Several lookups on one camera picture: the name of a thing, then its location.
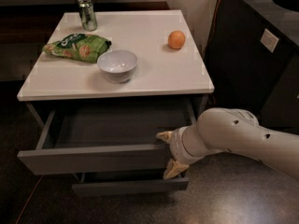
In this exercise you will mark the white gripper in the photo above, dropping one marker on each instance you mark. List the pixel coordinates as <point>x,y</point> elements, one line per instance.
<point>177,147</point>

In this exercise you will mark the grey top drawer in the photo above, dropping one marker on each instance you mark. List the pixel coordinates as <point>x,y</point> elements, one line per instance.
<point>107,135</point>

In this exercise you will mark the grey drawer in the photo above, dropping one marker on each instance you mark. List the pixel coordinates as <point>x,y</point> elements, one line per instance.
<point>127,182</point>
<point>107,135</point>

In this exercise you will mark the orange fruit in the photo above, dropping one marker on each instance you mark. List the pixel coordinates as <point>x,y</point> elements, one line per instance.
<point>176,40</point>

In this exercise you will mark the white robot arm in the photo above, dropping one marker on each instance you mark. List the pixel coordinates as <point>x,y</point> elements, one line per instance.
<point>230,130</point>

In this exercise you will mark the white-top drawer cabinet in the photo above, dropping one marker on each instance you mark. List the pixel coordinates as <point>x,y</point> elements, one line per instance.
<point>161,71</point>

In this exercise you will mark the grey bottom drawer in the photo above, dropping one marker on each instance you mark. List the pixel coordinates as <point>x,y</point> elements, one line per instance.
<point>127,182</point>

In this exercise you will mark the white bowl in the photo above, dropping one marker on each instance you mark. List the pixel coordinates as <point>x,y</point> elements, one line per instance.
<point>118,65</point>

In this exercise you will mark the dark counter cabinet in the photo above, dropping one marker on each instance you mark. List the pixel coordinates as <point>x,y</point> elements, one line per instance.
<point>244,72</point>

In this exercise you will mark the green snack bag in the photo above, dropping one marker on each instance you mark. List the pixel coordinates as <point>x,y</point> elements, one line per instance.
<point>79,47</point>

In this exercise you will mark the green soda can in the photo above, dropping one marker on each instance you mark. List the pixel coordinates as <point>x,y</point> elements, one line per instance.
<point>87,15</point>

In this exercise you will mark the dark wooden bench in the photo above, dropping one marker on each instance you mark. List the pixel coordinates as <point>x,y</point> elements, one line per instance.
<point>36,23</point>

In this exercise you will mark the white wall outlet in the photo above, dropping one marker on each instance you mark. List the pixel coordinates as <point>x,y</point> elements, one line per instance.
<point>269,40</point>

